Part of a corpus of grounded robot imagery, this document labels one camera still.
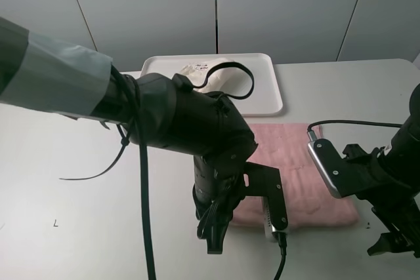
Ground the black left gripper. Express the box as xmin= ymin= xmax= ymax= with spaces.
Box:
xmin=192 ymin=151 xmax=249 ymax=254

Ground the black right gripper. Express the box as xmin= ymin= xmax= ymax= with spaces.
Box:
xmin=343 ymin=144 xmax=419 ymax=256

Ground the pink towel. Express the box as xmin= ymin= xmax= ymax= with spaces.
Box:
xmin=250 ymin=123 xmax=360 ymax=230

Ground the cream white towel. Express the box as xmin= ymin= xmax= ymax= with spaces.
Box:
xmin=178 ymin=58 xmax=242 ymax=93

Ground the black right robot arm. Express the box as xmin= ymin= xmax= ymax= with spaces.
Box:
xmin=343 ymin=87 xmax=419 ymax=258

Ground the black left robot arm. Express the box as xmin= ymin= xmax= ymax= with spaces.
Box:
xmin=1 ymin=19 xmax=257 ymax=254

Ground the white plastic tray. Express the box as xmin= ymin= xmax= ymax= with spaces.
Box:
xmin=137 ymin=53 xmax=283 ymax=117

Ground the black left camera cable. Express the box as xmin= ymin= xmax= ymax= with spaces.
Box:
xmin=270 ymin=232 xmax=289 ymax=280

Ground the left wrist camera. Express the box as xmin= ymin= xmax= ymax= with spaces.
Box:
xmin=244 ymin=162 xmax=289 ymax=245

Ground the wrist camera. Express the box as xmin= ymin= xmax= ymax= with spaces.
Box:
xmin=308 ymin=138 xmax=356 ymax=199
xmin=244 ymin=162 xmax=289 ymax=245

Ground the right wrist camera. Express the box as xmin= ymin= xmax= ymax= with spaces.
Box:
xmin=308 ymin=138 xmax=356 ymax=199

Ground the black cable tie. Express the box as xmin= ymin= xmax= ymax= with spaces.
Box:
xmin=58 ymin=73 xmax=142 ymax=182

